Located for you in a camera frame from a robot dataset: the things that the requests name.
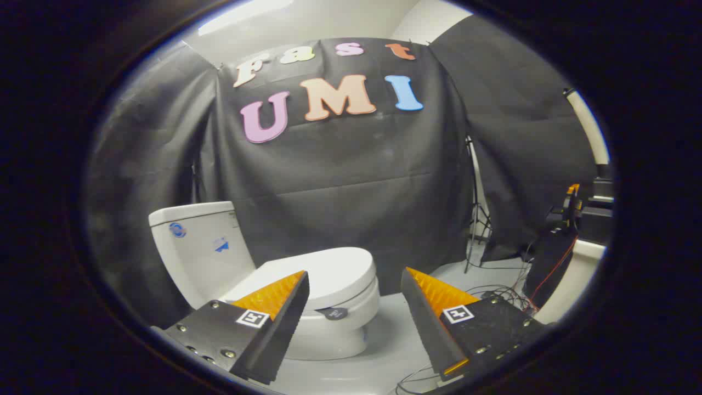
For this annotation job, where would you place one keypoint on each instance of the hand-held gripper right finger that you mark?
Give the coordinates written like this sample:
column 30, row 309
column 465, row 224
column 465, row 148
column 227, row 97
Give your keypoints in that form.
column 422, row 318

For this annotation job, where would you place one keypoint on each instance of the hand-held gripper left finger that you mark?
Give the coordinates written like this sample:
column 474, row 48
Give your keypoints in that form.
column 285, row 323

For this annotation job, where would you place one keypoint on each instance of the white toilet lid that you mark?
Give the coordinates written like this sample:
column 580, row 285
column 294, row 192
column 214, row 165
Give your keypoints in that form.
column 340, row 269

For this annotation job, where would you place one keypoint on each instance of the white toilet seat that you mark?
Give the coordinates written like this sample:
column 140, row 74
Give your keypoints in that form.
column 362, row 311

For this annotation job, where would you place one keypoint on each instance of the white ceramic toilet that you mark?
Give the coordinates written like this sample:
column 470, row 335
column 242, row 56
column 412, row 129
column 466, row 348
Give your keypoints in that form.
column 203, row 247

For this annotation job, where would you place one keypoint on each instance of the black tripod light stand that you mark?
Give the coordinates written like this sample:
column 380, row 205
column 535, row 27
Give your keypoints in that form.
column 476, row 181

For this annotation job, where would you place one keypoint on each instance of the black backdrop cloth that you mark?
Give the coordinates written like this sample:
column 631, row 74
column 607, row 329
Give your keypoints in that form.
column 356, row 181

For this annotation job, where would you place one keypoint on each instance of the white table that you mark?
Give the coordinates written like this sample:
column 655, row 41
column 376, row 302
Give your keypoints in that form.
column 576, row 274

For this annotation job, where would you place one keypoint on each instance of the orange and black gripper device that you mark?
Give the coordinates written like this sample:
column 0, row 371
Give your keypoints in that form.
column 571, row 206

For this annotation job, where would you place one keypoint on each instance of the black equipment box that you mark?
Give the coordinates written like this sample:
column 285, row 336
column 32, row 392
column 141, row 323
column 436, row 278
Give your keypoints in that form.
column 600, row 219

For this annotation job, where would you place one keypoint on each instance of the white tube light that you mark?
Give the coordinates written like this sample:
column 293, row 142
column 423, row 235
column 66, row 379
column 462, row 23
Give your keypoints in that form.
column 589, row 129

